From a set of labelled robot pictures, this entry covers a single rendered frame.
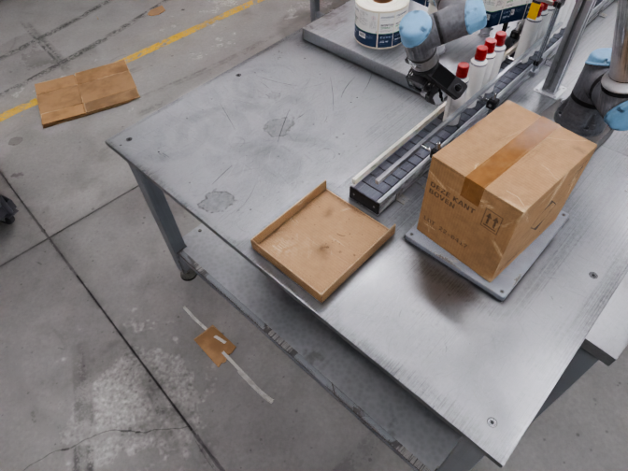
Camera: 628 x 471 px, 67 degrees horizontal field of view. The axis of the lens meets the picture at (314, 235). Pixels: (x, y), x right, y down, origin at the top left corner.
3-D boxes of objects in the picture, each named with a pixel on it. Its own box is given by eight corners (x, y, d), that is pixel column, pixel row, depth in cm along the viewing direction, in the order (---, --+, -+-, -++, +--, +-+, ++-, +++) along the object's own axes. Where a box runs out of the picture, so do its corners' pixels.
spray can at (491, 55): (473, 91, 162) (488, 34, 146) (486, 96, 159) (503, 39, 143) (464, 97, 159) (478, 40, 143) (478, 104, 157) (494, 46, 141)
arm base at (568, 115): (572, 102, 155) (586, 75, 147) (614, 124, 147) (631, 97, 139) (543, 118, 149) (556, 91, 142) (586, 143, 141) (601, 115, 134)
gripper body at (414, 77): (423, 66, 135) (416, 41, 124) (449, 78, 131) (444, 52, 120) (408, 89, 135) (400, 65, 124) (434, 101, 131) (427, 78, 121)
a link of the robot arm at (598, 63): (605, 83, 144) (627, 40, 134) (623, 108, 136) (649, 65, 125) (565, 82, 144) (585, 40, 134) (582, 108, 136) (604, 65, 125)
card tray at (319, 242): (325, 188, 143) (325, 178, 139) (394, 233, 131) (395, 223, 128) (251, 248, 130) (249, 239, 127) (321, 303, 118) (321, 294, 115)
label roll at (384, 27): (346, 29, 190) (347, -8, 179) (391, 18, 194) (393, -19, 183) (367, 53, 178) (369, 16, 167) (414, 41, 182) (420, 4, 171)
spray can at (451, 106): (448, 114, 154) (461, 57, 138) (462, 121, 152) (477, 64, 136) (438, 122, 152) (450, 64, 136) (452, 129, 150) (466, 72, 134)
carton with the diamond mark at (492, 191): (482, 175, 141) (508, 99, 120) (555, 220, 129) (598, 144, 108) (416, 229, 129) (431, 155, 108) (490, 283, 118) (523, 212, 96)
